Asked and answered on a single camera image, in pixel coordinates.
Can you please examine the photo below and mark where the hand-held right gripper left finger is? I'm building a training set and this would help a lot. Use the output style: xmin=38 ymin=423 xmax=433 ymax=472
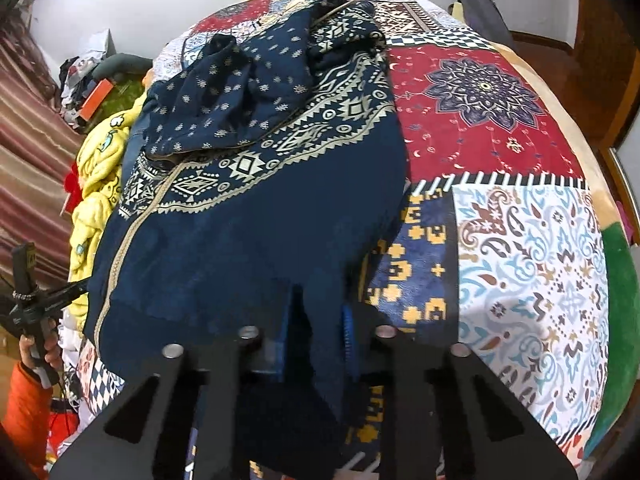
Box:
xmin=50 ymin=285 xmax=305 ymax=480

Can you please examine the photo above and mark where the dark grey jacket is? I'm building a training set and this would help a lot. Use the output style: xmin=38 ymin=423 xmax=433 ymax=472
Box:
xmin=457 ymin=0 xmax=516 ymax=51

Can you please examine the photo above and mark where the brown wooden door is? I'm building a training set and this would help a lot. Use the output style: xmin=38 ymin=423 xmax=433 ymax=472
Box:
xmin=510 ymin=0 xmax=640 ymax=146

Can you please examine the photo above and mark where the striped brown curtain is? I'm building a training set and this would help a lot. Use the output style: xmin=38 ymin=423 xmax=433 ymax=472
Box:
xmin=0 ymin=7 xmax=88 ymax=291

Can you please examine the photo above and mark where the patchwork printed bedspread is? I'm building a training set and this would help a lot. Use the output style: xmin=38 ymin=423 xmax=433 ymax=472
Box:
xmin=77 ymin=0 xmax=613 ymax=480

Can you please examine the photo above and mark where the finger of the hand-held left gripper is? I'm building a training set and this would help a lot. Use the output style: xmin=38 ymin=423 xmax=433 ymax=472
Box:
xmin=47 ymin=279 xmax=95 ymax=312

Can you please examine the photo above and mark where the person's orange-sleeved left forearm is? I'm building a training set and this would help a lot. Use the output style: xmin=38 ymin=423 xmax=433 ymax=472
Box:
xmin=0 ymin=360 xmax=58 ymax=480

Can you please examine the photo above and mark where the person's left hand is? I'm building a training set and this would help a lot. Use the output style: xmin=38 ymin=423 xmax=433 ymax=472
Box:
xmin=19 ymin=317 xmax=65 ymax=386

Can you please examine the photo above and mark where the grey plush cloth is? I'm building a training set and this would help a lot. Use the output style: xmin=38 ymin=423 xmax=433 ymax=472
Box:
xmin=97 ymin=52 xmax=153 ymax=78

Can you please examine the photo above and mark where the yellow printed garment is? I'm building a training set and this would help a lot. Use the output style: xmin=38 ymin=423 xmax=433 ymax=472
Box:
xmin=67 ymin=95 xmax=151 ymax=286

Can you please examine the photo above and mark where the red fluffy cloth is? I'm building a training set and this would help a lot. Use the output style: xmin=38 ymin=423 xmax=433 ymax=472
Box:
xmin=62 ymin=160 xmax=83 ymax=216

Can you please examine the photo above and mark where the green blanket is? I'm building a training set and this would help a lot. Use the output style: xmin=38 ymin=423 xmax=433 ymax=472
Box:
xmin=582 ymin=225 xmax=640 ymax=461

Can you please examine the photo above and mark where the navy patterned hoodie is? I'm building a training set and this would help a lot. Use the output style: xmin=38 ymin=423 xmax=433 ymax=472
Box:
xmin=82 ymin=0 xmax=413 ymax=471

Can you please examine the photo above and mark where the pile of clothes and boxes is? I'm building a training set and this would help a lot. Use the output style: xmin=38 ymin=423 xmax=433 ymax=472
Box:
xmin=57 ymin=30 xmax=118 ymax=123

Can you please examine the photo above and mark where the orange box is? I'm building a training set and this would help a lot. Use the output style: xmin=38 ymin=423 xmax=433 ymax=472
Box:
xmin=79 ymin=77 xmax=113 ymax=122

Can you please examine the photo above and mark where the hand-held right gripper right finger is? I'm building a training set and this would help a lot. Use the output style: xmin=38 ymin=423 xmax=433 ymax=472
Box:
xmin=342 ymin=304 xmax=578 ymax=480

